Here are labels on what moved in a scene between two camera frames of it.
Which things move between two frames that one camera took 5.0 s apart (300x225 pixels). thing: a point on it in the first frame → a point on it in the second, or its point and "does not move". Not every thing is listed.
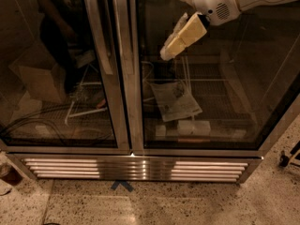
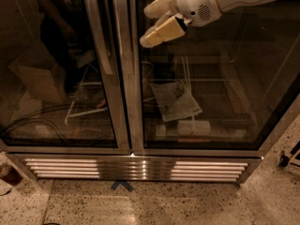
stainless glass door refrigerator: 86,96 does not move
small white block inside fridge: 160,130 does not move
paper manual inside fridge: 173,101 does not move
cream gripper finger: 187,30 → 164,30
